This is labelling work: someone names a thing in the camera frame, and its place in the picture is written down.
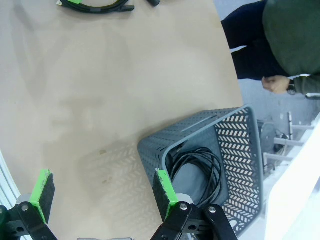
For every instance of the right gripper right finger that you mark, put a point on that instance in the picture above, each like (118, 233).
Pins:
(165, 195)

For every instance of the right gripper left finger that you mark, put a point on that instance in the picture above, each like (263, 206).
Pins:
(41, 195)

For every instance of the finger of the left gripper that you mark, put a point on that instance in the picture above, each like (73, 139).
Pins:
(74, 1)

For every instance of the person's left forearm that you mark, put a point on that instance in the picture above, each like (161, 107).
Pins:
(307, 85)

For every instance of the person's left hand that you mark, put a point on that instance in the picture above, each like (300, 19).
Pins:
(276, 84)

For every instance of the grey perforated plastic basket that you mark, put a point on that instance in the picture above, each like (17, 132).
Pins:
(240, 162)

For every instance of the white table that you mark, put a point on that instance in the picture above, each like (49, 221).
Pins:
(295, 195)

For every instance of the black wrist watch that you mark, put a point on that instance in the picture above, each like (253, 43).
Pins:
(291, 89)

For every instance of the person in green sweater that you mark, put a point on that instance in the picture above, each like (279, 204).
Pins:
(287, 37)

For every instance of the aluminium table frame rail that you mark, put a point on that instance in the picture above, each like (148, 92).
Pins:
(6, 180)

